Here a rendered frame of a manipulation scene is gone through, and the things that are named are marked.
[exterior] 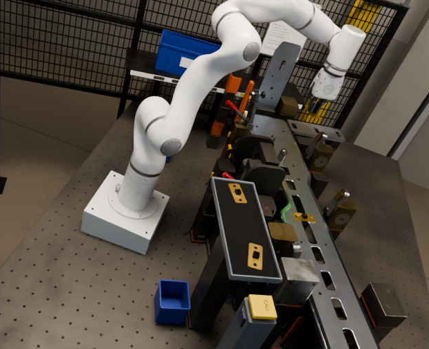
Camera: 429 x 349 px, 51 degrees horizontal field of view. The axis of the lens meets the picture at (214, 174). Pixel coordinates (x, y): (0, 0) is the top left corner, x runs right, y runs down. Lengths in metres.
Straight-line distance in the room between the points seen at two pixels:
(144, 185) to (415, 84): 2.70
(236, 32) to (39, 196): 1.84
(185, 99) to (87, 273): 0.68
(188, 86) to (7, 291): 0.85
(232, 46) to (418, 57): 2.59
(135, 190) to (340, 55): 0.85
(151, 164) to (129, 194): 0.17
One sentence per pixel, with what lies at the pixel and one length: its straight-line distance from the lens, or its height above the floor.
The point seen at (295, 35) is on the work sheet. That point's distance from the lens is 2.39.
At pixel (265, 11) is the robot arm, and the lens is 1.40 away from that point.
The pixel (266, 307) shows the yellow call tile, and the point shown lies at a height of 1.16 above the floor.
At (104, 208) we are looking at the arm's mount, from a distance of 1.70.
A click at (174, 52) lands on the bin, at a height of 1.13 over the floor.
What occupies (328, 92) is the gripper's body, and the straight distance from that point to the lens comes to 1.74.
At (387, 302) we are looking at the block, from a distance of 1.53.
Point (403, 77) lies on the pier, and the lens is 3.83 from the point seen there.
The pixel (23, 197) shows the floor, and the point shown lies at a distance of 2.86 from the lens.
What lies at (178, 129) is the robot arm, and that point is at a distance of 1.44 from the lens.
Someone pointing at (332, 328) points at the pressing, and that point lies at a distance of 1.40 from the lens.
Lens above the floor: 2.00
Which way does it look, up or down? 37 degrees down
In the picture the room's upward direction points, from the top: 21 degrees clockwise
